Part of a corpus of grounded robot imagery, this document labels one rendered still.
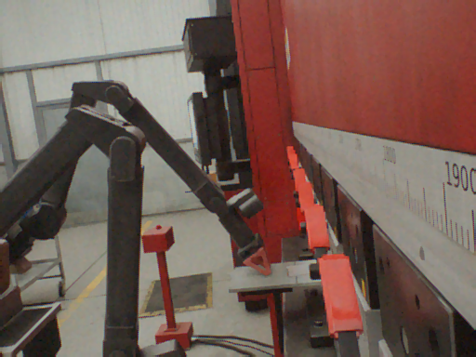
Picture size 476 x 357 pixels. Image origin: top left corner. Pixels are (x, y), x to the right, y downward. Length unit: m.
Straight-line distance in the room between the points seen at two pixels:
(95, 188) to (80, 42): 2.53
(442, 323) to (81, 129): 0.64
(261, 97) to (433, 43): 1.91
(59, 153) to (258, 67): 1.43
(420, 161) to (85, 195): 8.41
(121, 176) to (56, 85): 7.97
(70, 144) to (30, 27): 8.20
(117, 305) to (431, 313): 0.69
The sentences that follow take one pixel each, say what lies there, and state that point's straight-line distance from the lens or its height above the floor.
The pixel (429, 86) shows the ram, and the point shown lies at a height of 1.43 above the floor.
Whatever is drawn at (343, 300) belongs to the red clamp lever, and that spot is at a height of 1.29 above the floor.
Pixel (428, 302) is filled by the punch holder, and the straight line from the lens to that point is 0.23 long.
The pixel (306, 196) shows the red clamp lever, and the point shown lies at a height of 1.30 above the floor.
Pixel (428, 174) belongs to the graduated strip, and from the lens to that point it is 0.20.
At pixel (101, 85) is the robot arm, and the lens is 1.17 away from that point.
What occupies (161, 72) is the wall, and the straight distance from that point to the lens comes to 8.21.
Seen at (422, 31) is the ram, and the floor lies 1.45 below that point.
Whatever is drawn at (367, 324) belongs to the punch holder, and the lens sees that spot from 0.42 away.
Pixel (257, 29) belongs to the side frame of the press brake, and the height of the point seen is 1.82.
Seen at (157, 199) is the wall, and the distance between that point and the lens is 8.30.
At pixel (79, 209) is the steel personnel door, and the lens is 8.65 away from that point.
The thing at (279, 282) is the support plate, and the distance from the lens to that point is 1.23.
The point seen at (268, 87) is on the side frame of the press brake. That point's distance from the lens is 2.08.
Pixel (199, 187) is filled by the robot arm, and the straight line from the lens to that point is 1.21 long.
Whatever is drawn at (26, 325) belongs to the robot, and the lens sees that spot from 1.16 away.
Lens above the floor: 1.42
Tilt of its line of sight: 7 degrees down
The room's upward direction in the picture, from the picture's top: 7 degrees counter-clockwise
